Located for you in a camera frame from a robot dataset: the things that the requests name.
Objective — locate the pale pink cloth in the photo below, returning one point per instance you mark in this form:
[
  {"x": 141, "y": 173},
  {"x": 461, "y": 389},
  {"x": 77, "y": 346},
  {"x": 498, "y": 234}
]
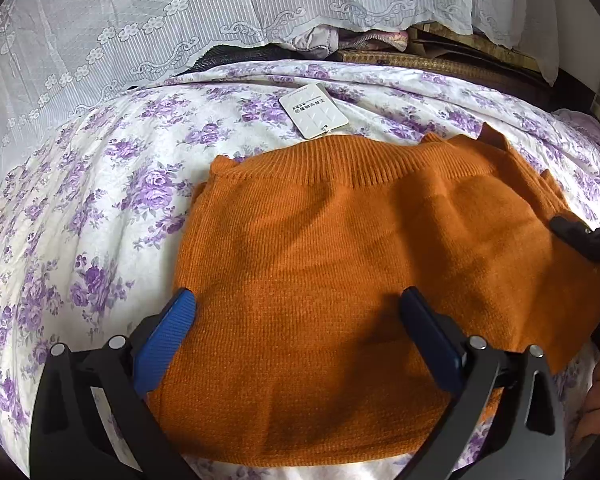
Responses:
[{"x": 317, "y": 40}]

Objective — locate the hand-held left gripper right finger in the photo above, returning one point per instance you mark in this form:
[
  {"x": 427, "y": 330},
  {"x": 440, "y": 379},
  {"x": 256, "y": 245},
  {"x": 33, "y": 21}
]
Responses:
[{"x": 430, "y": 340}]

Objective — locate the purple floral bed sheet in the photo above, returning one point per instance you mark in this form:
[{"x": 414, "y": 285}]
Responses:
[{"x": 105, "y": 210}]

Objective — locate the brown cardboard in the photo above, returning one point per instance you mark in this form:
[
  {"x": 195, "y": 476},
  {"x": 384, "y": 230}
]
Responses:
[{"x": 445, "y": 40}]

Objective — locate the dark cloth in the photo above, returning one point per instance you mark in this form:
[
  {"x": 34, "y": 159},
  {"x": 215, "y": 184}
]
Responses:
[{"x": 240, "y": 57}]

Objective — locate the woven bamboo mat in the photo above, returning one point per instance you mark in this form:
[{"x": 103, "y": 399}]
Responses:
[{"x": 440, "y": 67}]

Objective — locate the white draped cloth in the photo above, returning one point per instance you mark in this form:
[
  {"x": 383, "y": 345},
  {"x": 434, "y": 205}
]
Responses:
[{"x": 530, "y": 5}]

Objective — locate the white paper hang tag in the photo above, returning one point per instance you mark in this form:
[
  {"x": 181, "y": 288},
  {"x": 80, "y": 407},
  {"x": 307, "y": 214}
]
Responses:
[{"x": 312, "y": 110}]

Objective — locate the pink striped fabric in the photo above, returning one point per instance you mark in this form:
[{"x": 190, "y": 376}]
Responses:
[{"x": 375, "y": 40}]

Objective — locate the white lace cloth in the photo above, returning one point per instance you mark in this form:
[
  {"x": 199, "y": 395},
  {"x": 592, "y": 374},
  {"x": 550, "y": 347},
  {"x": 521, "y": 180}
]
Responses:
[{"x": 155, "y": 20}]

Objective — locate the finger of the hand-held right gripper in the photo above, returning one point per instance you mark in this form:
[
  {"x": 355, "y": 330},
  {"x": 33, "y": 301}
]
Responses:
[{"x": 585, "y": 237}]

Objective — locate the dark wooden bed frame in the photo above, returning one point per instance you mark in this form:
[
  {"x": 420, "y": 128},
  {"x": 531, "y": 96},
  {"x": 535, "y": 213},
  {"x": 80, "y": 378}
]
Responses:
[{"x": 560, "y": 92}]

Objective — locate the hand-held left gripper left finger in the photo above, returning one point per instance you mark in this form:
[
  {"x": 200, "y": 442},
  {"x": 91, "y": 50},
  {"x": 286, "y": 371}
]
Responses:
[{"x": 165, "y": 345}]

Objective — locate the orange knit cardigan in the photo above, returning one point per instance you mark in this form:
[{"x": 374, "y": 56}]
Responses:
[{"x": 320, "y": 240}]

